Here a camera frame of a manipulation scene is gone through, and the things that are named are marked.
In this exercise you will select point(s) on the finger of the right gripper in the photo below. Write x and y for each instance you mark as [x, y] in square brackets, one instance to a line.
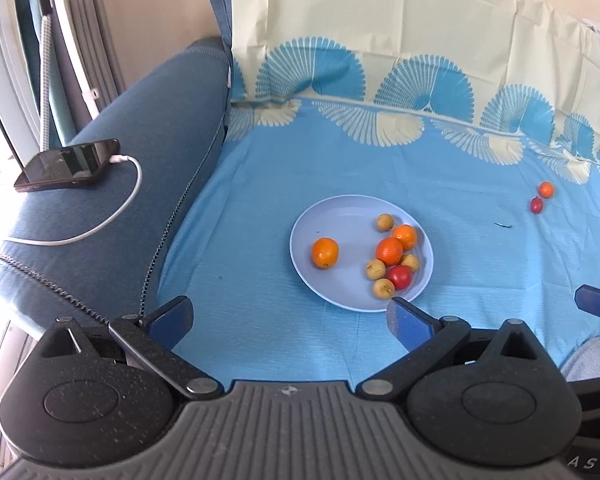
[587, 299]

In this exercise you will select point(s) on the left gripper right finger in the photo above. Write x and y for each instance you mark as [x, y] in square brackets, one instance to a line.
[431, 344]

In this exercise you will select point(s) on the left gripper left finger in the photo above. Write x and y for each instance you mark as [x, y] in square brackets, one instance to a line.
[149, 341]

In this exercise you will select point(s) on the longan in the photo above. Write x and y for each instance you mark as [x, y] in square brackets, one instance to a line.
[375, 270]
[410, 261]
[385, 222]
[383, 289]

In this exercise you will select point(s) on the red cherry tomato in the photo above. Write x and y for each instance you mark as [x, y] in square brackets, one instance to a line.
[400, 276]
[536, 205]

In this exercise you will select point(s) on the orange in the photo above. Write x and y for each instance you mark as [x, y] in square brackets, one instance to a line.
[325, 252]
[407, 235]
[389, 251]

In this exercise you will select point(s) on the orange top small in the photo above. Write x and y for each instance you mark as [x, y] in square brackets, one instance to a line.
[546, 190]

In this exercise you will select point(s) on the person grey trouser leg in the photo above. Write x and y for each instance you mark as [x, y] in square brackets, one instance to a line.
[584, 363]

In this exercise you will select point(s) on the blue sofa armrest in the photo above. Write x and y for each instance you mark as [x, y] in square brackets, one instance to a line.
[96, 253]

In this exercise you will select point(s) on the light blue plate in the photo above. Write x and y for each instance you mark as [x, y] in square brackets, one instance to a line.
[350, 220]

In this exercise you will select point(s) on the black smartphone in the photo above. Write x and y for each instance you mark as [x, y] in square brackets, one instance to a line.
[68, 167]

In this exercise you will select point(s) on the blue fan-pattern sheet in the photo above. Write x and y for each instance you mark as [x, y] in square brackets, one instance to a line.
[453, 110]

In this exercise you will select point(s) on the white braided pole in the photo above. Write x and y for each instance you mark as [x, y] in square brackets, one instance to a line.
[45, 51]

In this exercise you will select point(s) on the grey curtain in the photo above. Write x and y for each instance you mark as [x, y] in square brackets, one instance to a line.
[86, 34]

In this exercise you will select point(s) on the white window frame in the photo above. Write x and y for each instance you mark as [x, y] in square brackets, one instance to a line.
[18, 109]

